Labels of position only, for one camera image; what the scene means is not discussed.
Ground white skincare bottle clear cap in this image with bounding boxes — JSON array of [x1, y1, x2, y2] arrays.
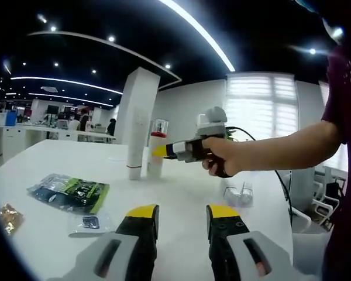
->
[[223, 180, 254, 208]]

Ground gold skincare sachet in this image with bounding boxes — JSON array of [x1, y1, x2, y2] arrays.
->
[[0, 203, 26, 235]]

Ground tall white skincare tube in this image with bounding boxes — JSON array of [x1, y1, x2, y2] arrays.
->
[[125, 102, 150, 180]]

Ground wide window blind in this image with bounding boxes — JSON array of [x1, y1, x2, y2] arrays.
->
[[225, 73, 297, 142]]

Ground long white office desk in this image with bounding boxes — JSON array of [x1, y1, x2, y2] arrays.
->
[[0, 122, 117, 162]]

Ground white skincare bottle red collar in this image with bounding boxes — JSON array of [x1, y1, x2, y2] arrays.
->
[[146, 118, 169, 179]]

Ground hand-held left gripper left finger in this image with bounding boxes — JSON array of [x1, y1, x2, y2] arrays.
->
[[71, 204, 160, 281]]

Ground white office chair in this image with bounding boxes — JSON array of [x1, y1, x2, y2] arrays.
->
[[312, 174, 348, 227]]

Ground green silver skincare sachet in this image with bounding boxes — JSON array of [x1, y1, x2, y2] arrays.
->
[[26, 173, 111, 215]]

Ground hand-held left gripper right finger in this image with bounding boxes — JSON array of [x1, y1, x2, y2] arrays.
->
[[206, 204, 299, 281]]

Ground small clear skincare sachet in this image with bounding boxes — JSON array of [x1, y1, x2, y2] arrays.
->
[[67, 211, 116, 238]]

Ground person's right hand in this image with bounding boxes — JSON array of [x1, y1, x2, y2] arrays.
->
[[201, 135, 247, 179]]

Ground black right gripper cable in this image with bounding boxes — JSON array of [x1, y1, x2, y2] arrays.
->
[[226, 126, 295, 227]]

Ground narrow window blind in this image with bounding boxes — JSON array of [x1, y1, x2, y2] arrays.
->
[[318, 80, 332, 124]]

